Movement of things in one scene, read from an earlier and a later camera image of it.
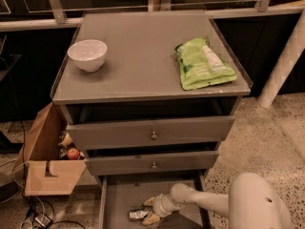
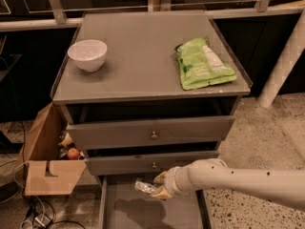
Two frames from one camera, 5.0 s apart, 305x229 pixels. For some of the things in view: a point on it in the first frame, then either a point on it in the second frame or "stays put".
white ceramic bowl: (88, 54) stays put
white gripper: (161, 206) to (171, 181)
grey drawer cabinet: (149, 99) stays put
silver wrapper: (137, 214) to (144, 186)
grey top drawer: (176, 130) stays put
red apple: (72, 154) stays put
